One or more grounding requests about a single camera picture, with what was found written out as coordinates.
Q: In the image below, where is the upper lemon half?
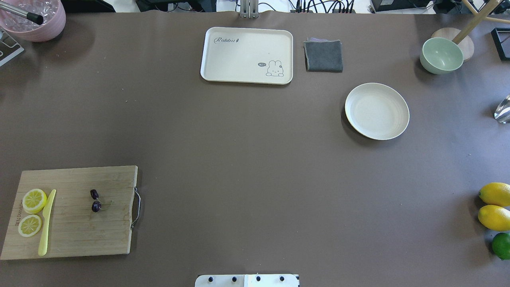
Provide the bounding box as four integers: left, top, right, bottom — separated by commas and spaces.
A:
22, 189, 47, 214

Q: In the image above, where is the pink bowl of ice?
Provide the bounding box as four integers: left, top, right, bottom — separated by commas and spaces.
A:
0, 0, 66, 42

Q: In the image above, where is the green bowl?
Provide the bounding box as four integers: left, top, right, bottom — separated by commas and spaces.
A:
420, 37, 464, 75

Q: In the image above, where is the aluminium frame post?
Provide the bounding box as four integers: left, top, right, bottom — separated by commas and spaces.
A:
238, 0, 259, 19

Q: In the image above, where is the bamboo cutting board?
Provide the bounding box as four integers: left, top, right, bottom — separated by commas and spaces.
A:
1, 165, 138, 260

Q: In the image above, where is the green lime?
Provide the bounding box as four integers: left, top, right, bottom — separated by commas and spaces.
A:
491, 232, 510, 260

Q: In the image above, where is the wooden stand with base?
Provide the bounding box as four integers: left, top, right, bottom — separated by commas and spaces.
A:
431, 0, 510, 62

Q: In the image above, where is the yellow plastic knife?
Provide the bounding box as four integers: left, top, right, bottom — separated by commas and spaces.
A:
37, 189, 57, 257

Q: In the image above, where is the black picture frame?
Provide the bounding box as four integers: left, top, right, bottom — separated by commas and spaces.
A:
490, 28, 510, 61

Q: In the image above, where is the upper yellow lemon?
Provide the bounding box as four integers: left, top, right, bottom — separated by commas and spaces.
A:
479, 182, 510, 207

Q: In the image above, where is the yellow lemon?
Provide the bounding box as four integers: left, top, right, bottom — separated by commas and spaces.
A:
479, 182, 510, 207
478, 205, 510, 232

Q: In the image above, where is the lower lemon slice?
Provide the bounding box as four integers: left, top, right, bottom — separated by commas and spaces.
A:
18, 214, 43, 237

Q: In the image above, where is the metal scoop handle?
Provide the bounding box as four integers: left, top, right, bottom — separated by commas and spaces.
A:
0, 1, 44, 25

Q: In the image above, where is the cream rabbit tray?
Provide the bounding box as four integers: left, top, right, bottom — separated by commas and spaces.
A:
200, 27, 294, 85

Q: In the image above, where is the cream round plate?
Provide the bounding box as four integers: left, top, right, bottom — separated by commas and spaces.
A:
344, 83, 410, 140

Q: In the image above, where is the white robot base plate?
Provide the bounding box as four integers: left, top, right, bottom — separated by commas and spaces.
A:
194, 273, 300, 287

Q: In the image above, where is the metal ice scoop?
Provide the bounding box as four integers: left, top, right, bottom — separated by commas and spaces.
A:
494, 94, 510, 124

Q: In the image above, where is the lower yellow lemon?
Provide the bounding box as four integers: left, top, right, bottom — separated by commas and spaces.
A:
478, 205, 510, 232

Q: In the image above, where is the grey folded cloth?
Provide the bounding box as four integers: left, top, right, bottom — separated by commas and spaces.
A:
304, 37, 343, 73

